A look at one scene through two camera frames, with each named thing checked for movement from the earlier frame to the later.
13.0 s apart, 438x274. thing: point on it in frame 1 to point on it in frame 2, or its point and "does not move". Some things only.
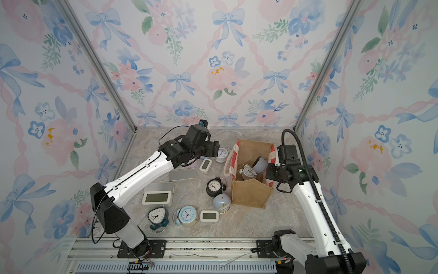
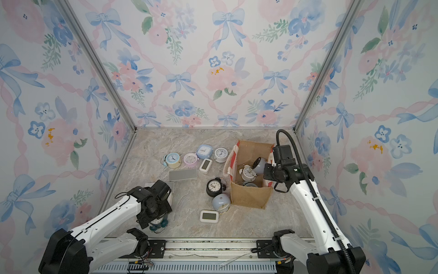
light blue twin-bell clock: x=186 y=216 to x=249 y=184
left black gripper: x=213 y=149 to x=146 y=218
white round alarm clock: x=222 y=155 does not move
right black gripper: x=269 y=173 does not move
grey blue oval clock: x=259 y=165 does not move
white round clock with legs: x=247 y=172 does not move
